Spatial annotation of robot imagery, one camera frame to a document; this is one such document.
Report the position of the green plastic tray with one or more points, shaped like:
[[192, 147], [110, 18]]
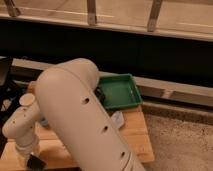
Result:
[[120, 92]]

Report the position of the black object in tray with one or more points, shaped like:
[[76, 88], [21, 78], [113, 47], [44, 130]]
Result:
[[100, 94]]

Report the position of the blue cup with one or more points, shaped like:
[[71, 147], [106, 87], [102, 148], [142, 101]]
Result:
[[44, 122]]

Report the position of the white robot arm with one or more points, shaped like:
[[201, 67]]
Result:
[[64, 96]]

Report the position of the black eraser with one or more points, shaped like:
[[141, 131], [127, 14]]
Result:
[[35, 164]]

